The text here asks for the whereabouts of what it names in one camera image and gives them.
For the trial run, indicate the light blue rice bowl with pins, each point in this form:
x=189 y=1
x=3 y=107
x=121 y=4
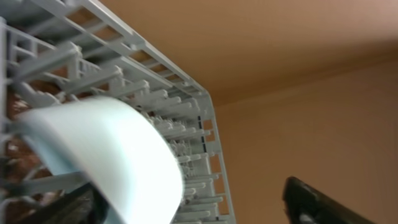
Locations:
x=115 y=148

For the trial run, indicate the grey dishwasher rack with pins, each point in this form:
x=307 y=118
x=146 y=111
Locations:
x=56 y=52

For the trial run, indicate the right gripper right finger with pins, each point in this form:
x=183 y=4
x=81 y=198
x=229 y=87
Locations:
x=306 y=205

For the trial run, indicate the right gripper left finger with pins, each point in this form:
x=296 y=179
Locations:
x=84 y=205

